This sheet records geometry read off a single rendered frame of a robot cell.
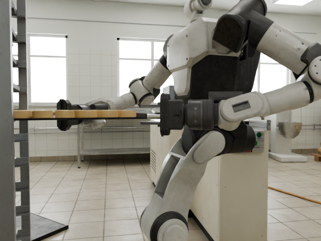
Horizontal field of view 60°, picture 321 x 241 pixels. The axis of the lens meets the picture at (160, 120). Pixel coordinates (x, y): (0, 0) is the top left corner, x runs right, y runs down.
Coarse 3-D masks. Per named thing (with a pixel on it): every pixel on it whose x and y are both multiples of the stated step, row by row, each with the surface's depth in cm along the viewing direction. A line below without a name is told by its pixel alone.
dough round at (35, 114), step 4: (32, 112) 70; (36, 112) 70; (40, 112) 70; (44, 112) 70; (48, 112) 71; (52, 112) 72; (32, 116) 70; (36, 116) 70; (40, 116) 70; (44, 116) 70; (48, 116) 71; (52, 116) 72
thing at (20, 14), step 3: (18, 12) 101; (21, 12) 102; (24, 12) 102; (12, 15) 98; (15, 15) 99; (18, 15) 99; (21, 15) 102; (24, 15) 102; (18, 18) 101; (21, 18) 101; (24, 18) 101
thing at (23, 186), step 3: (15, 183) 103; (18, 183) 103; (21, 183) 104; (24, 183) 104; (27, 183) 104; (15, 186) 103; (18, 186) 103; (21, 186) 104; (24, 186) 104; (27, 186) 104; (18, 189) 103; (21, 189) 103; (24, 189) 103; (27, 189) 103
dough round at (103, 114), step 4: (100, 112) 77; (104, 112) 76; (108, 112) 76; (112, 112) 76; (116, 112) 77; (100, 116) 77; (104, 116) 76; (108, 116) 76; (112, 116) 76; (116, 116) 77
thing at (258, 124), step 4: (244, 120) 208; (248, 120) 201; (252, 120) 196; (256, 120) 190; (260, 120) 185; (264, 120) 181; (268, 120) 177; (252, 124) 196; (256, 124) 191; (260, 124) 185; (264, 124) 180; (268, 124) 178; (256, 128) 191; (260, 128) 185; (264, 128) 180; (268, 128) 178
